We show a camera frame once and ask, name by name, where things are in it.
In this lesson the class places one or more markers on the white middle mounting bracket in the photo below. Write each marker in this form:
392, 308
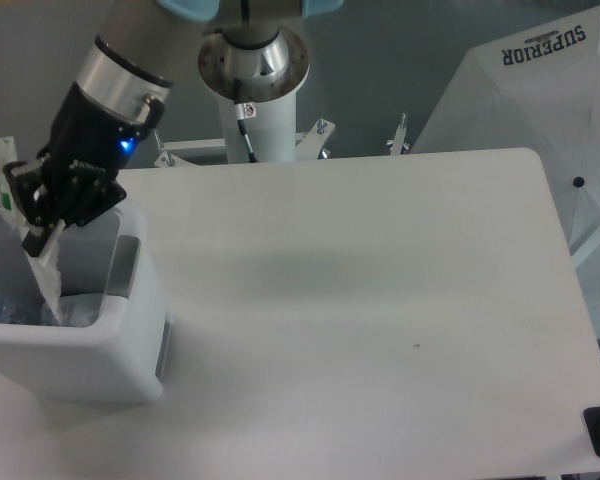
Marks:
311, 145

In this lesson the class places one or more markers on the white mounting bracket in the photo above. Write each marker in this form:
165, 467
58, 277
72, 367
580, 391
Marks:
205, 152
311, 145

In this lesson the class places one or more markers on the clear plastic water bottle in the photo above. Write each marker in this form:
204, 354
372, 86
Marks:
16, 311

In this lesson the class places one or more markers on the white left mounting bracket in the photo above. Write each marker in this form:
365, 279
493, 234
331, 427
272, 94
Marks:
205, 152

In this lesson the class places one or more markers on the clear plastic wrapper bag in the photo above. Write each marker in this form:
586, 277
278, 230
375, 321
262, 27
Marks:
44, 265

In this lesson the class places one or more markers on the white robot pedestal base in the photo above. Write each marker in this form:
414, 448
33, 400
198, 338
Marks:
255, 73

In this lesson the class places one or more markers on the metal right clamp bolt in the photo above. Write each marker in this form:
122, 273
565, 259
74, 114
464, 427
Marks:
398, 144

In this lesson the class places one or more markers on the white Superior umbrella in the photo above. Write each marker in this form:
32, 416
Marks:
537, 89

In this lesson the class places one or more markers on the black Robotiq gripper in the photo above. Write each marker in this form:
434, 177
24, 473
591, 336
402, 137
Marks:
77, 174

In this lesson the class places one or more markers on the white plastic trash can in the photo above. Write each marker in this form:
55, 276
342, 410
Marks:
120, 356

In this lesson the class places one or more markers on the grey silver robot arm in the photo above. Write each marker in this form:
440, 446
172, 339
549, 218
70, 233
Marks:
144, 45

